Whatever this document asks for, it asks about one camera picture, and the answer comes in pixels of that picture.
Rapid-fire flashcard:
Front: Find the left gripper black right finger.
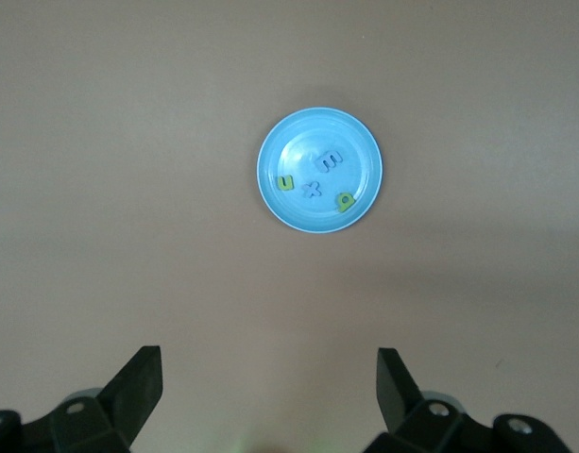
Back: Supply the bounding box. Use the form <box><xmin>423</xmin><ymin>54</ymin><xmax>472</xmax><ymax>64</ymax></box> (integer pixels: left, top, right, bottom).
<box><xmin>366</xmin><ymin>347</ymin><xmax>573</xmax><ymax>453</ymax></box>

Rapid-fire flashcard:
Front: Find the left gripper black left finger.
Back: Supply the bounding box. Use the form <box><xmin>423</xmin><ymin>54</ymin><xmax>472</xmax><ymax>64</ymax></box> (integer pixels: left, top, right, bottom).
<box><xmin>0</xmin><ymin>345</ymin><xmax>164</xmax><ymax>453</ymax></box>

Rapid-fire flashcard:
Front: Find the blue letter m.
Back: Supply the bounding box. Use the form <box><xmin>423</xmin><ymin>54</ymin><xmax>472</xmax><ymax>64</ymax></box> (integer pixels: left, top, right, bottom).
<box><xmin>313</xmin><ymin>149</ymin><xmax>343</xmax><ymax>174</ymax></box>

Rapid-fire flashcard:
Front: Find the brown table cloth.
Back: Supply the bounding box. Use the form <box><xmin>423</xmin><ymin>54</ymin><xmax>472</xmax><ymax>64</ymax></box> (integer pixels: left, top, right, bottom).
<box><xmin>0</xmin><ymin>0</ymin><xmax>579</xmax><ymax>453</ymax></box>

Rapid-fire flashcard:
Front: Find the blue plate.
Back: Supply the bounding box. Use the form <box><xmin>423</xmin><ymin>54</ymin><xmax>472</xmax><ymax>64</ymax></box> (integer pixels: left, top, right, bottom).
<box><xmin>256</xmin><ymin>107</ymin><xmax>384</xmax><ymax>235</ymax></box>

